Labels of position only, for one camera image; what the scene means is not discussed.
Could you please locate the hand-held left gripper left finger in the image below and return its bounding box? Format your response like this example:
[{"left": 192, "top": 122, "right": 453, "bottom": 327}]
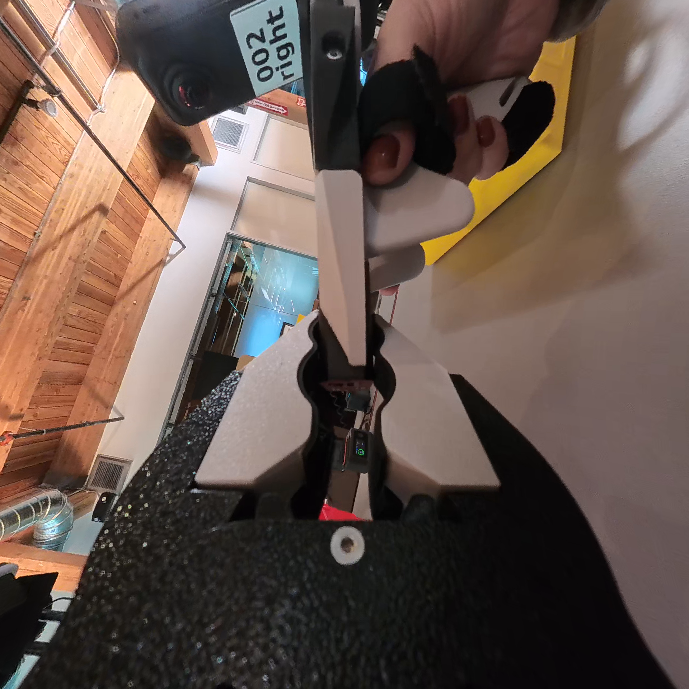
[{"left": 194, "top": 310, "right": 330, "bottom": 517}]

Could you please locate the black ceiling speaker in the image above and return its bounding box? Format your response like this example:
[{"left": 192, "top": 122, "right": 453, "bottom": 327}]
[{"left": 158, "top": 131, "right": 201, "bottom": 166}]

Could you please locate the wall air vent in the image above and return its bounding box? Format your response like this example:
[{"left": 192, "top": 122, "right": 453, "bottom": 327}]
[
  {"left": 209, "top": 114, "right": 250, "bottom": 153},
  {"left": 85, "top": 454, "right": 133, "bottom": 494}
]

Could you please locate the yellow plastic bin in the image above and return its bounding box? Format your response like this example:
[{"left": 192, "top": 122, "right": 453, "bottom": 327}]
[{"left": 419, "top": 34, "right": 578, "bottom": 266}]

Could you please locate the silver air duct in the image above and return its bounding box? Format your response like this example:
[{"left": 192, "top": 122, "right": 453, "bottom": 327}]
[{"left": 0, "top": 486, "right": 74, "bottom": 551}]

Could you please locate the black ethernet splitter box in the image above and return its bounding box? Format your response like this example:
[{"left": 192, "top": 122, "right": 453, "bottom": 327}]
[{"left": 318, "top": 309, "right": 375, "bottom": 393}]

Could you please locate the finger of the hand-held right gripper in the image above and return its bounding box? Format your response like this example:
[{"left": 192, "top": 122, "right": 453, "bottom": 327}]
[{"left": 314, "top": 168, "right": 373, "bottom": 368}]

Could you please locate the black monitor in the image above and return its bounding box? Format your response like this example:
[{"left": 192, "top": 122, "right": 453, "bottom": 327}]
[{"left": 0, "top": 561, "right": 59, "bottom": 660}]

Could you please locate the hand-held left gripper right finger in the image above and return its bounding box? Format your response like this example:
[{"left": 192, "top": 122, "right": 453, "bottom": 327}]
[{"left": 370, "top": 314, "right": 502, "bottom": 517}]

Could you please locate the black portable power station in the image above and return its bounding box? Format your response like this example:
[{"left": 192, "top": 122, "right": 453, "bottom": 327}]
[{"left": 334, "top": 427, "right": 373, "bottom": 475}]

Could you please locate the ceiling spotlight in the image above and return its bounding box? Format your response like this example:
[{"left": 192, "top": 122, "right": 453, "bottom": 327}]
[{"left": 20, "top": 80, "right": 61, "bottom": 120}]

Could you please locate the person's right hand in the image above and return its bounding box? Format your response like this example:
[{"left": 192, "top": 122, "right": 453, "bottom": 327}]
[{"left": 361, "top": 0, "right": 563, "bottom": 188}]

